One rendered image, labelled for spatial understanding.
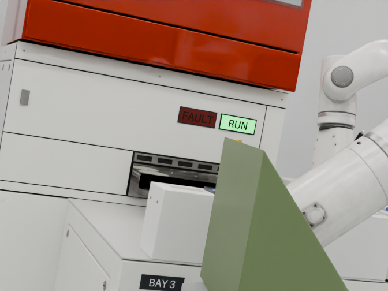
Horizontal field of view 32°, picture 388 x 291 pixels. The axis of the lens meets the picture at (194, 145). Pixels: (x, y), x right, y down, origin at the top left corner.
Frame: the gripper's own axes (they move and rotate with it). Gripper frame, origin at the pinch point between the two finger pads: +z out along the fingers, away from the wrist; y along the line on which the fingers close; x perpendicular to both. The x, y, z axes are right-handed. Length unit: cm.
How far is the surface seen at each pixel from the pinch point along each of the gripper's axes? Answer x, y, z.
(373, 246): 10.2, 2.4, 9.7
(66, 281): -46, -49, 26
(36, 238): -53, -63, 16
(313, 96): 109, -195, -75
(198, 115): -12, -54, -24
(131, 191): -28, -58, 0
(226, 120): -3, -54, -24
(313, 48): 103, -190, -100
